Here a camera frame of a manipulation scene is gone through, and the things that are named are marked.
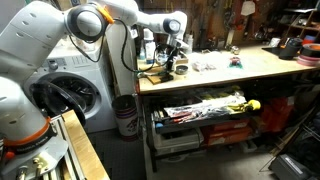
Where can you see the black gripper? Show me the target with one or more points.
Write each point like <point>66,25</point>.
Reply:
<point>172,54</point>

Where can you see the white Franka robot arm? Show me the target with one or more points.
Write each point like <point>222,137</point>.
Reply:
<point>30,40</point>

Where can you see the brown wooden board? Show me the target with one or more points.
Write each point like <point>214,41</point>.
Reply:
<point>154,79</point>

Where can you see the round metal tin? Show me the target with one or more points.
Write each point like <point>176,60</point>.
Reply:
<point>181,69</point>

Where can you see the small wooden box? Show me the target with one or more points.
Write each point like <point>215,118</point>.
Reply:
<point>183,59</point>

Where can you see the white bottle blue label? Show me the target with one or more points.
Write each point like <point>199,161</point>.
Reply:
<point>150,50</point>

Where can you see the slim white bottle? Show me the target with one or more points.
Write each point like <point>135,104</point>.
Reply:
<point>189,43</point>

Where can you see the clear plastic bags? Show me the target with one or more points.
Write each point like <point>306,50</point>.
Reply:
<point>203,66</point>

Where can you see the clear bag of tools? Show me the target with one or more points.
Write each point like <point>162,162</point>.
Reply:
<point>206,106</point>

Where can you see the white cabinet panel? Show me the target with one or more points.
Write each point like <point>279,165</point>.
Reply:
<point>115,66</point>

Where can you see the small blue ball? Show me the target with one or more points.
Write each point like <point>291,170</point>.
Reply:
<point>159,125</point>

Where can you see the black tool tray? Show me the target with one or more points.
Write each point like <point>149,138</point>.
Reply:
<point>200,123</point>

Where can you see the red and green toy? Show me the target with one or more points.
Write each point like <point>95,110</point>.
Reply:
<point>235,62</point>

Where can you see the shiny metal part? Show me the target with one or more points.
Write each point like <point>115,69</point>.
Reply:
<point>235,50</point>

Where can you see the white plastic bucket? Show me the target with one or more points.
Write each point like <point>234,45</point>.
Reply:
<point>126,116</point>

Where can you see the orange cardboard box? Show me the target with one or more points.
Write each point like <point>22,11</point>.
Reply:
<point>230,137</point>
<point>230,125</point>

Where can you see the white front-load washing machine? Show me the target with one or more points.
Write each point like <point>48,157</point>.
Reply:
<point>100,110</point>

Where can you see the wooden top workbench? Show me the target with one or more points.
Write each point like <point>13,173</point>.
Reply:
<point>260,63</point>

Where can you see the yellow glove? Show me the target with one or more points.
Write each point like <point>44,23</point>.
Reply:
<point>253,104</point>

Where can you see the white scraper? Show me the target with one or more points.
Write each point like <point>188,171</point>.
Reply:
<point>248,7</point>

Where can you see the black cylinder cup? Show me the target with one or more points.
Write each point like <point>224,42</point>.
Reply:
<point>288,50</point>

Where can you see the light wooden plank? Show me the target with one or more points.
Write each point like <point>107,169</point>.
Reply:
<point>83,150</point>

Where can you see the pink disc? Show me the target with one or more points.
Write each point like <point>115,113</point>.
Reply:
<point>308,61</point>

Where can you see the wooden cubby organizer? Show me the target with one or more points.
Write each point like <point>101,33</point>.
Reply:
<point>305,25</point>

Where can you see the black tape roll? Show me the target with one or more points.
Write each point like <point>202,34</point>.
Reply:
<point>311,50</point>

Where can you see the black floor box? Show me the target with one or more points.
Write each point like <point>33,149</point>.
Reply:
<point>288,168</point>

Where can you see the pegboard tool wall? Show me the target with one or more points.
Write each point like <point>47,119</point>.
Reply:
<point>226,23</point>

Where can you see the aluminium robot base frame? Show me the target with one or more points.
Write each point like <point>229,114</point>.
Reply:
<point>68,156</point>

